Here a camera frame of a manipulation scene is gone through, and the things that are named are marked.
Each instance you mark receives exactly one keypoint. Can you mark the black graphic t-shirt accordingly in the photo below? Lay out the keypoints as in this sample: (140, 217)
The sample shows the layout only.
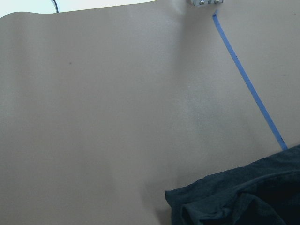
(265, 192)

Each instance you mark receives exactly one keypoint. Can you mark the aluminium frame post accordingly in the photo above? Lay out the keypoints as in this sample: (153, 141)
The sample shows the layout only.
(199, 3)

